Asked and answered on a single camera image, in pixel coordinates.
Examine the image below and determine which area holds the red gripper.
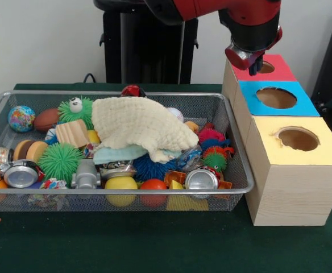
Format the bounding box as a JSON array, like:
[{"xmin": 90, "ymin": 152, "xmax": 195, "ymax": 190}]
[{"xmin": 225, "ymin": 27, "xmax": 283, "ymax": 76}]

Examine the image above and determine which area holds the bag of coloured spiky balls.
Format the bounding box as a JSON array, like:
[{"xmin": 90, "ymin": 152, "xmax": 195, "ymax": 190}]
[{"xmin": 176, "ymin": 122, "xmax": 235, "ymax": 174}]

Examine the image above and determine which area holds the cream knitted cloth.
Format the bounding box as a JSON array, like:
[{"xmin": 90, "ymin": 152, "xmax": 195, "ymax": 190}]
[{"xmin": 92, "ymin": 97, "xmax": 200, "ymax": 164}]

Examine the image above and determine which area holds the mint green cloth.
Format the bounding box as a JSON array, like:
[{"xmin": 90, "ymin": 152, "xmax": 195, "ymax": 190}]
[{"xmin": 93, "ymin": 144, "xmax": 181, "ymax": 166}]

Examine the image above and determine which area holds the clear mesh bin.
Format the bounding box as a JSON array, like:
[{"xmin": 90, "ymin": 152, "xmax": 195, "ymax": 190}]
[{"xmin": 0, "ymin": 90, "xmax": 255, "ymax": 213}]

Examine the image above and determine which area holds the wooden box with three holes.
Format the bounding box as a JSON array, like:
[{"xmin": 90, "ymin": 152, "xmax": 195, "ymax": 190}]
[{"xmin": 221, "ymin": 54, "xmax": 332, "ymax": 227}]

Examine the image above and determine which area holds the blue spiky ball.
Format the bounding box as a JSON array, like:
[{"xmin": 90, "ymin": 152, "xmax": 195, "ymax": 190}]
[{"xmin": 133, "ymin": 155, "xmax": 178, "ymax": 181}]

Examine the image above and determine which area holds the red orange ball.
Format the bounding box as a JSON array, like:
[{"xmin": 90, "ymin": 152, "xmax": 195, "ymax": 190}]
[{"xmin": 139, "ymin": 179, "xmax": 168, "ymax": 207}]

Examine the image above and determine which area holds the yellow ball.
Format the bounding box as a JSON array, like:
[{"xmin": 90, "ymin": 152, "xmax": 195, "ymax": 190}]
[{"xmin": 104, "ymin": 176, "xmax": 138, "ymax": 207}]

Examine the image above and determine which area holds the green spiky ball with eyes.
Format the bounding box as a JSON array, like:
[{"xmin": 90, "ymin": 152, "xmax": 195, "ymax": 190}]
[{"xmin": 57, "ymin": 96, "xmax": 96, "ymax": 129}]

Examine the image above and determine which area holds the plain green spiky ball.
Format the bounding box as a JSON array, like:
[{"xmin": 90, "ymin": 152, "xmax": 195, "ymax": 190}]
[{"xmin": 38, "ymin": 142, "xmax": 84, "ymax": 185}]

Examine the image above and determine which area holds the small globe ball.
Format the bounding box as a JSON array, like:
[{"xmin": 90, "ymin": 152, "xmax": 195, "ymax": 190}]
[{"xmin": 7, "ymin": 105, "xmax": 36, "ymax": 133}]

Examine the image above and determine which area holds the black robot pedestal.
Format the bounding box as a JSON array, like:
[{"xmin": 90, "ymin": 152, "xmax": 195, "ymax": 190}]
[{"xmin": 94, "ymin": 0, "xmax": 200, "ymax": 85}]

